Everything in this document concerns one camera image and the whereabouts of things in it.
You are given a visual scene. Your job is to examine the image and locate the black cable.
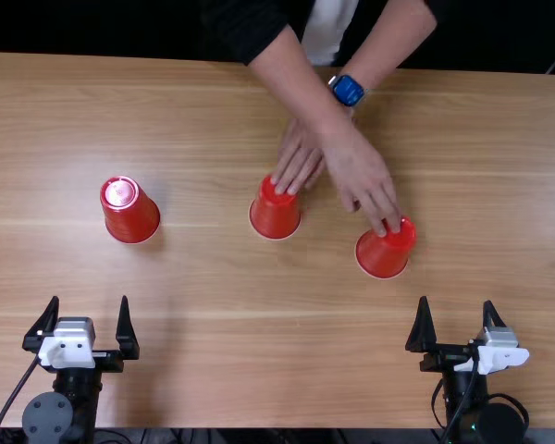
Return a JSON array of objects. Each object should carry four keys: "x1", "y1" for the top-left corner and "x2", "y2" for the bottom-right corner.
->
[
  {"x1": 0, "y1": 353, "x2": 45, "y2": 444},
  {"x1": 431, "y1": 355, "x2": 483, "y2": 444}
]

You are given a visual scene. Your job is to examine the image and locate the person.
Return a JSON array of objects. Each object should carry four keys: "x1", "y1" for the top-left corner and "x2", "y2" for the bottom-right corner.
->
[{"x1": 201, "y1": 0, "x2": 450, "y2": 238}]

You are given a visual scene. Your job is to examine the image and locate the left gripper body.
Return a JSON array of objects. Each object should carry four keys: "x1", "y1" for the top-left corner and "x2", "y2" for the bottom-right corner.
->
[{"x1": 91, "y1": 349, "x2": 127, "y2": 374}]

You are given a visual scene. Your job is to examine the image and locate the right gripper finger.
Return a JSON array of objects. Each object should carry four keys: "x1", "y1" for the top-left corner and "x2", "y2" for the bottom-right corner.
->
[
  {"x1": 482, "y1": 300, "x2": 508, "y2": 332},
  {"x1": 405, "y1": 295, "x2": 438, "y2": 354}
]

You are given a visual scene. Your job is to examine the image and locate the red cup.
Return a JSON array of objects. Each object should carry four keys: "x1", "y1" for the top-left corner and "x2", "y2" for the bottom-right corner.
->
[
  {"x1": 248, "y1": 174, "x2": 302, "y2": 241},
  {"x1": 354, "y1": 216, "x2": 418, "y2": 281},
  {"x1": 99, "y1": 175, "x2": 161, "y2": 245}
]

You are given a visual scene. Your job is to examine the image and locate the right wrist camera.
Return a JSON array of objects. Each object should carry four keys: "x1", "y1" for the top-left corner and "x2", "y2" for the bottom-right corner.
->
[{"x1": 452, "y1": 326, "x2": 531, "y2": 375}]

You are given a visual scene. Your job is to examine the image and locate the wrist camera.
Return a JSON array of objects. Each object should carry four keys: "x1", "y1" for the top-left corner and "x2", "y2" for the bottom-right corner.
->
[
  {"x1": 452, "y1": 326, "x2": 531, "y2": 375},
  {"x1": 37, "y1": 316, "x2": 97, "y2": 370}
]

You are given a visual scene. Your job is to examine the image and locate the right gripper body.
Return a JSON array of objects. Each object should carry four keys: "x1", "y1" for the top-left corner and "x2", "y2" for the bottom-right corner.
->
[{"x1": 418, "y1": 342, "x2": 481, "y2": 374}]

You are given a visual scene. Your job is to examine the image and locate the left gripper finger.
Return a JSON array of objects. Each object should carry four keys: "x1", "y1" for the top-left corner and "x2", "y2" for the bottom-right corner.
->
[
  {"x1": 21, "y1": 295, "x2": 60, "y2": 352},
  {"x1": 115, "y1": 295, "x2": 141, "y2": 361}
]

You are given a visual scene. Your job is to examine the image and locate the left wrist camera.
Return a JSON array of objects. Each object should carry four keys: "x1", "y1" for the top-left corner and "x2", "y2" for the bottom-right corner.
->
[{"x1": 37, "y1": 316, "x2": 97, "y2": 370}]

